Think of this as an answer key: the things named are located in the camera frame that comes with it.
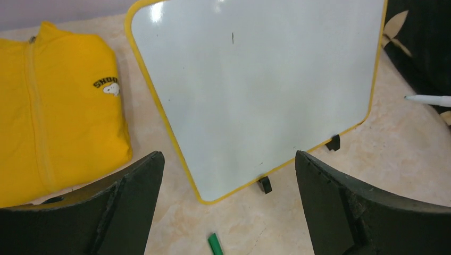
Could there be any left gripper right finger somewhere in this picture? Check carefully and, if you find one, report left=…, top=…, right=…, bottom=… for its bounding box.
left=295, top=151, right=450, bottom=254

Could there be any whiteboard with yellow frame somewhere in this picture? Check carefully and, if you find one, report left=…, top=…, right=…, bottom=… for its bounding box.
left=124, top=1, right=387, bottom=205

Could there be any black floral blanket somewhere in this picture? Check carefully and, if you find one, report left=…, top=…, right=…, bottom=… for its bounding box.
left=381, top=0, right=451, bottom=126

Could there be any green marker cap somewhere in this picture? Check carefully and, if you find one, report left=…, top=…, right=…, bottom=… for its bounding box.
left=207, top=233, right=224, bottom=255

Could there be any yellow folded sweatshirt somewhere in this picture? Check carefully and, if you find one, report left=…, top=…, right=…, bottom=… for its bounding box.
left=1, top=22, right=132, bottom=207

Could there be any white marker pen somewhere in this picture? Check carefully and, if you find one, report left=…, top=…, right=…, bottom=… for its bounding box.
left=404, top=95, right=450, bottom=107

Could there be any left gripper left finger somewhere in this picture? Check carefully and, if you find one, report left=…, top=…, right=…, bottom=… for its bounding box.
left=1, top=151, right=165, bottom=254

